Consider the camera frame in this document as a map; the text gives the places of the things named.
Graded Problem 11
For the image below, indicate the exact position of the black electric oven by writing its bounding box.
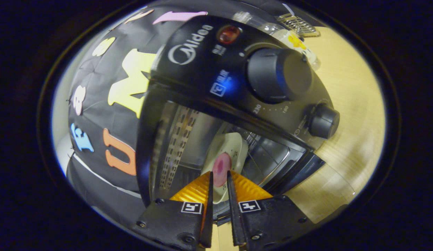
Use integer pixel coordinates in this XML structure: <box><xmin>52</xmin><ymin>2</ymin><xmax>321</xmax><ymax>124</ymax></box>
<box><xmin>136</xmin><ymin>16</ymin><xmax>356</xmax><ymax>223</ymax></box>

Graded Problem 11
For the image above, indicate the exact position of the black backdrop cloth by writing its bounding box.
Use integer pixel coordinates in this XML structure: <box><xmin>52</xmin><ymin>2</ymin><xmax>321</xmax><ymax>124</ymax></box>
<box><xmin>66</xmin><ymin>9</ymin><xmax>210</xmax><ymax>227</ymax></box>

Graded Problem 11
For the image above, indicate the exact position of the clear glass bottle yellow label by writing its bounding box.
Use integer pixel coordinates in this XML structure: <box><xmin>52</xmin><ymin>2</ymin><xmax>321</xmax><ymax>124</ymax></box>
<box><xmin>233</xmin><ymin>11</ymin><xmax>321</xmax><ymax>71</ymax></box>

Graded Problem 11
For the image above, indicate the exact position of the pink meat slice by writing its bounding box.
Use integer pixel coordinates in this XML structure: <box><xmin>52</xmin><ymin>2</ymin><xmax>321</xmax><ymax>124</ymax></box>
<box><xmin>212</xmin><ymin>152</ymin><xmax>232</xmax><ymax>188</ymax></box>

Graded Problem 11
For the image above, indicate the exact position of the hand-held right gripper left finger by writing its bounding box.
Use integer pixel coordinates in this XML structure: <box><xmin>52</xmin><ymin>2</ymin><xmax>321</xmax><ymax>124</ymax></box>
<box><xmin>130</xmin><ymin>171</ymin><xmax>214</xmax><ymax>250</ymax></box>

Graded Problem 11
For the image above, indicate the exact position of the white square plate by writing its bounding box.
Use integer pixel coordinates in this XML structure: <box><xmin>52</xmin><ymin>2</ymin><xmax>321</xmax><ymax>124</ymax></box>
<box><xmin>202</xmin><ymin>132</ymin><xmax>249</xmax><ymax>205</ymax></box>

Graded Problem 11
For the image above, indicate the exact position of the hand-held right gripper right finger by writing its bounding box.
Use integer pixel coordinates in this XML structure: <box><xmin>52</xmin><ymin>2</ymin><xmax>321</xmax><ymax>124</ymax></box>
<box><xmin>226</xmin><ymin>170</ymin><xmax>317</xmax><ymax>249</ymax></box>

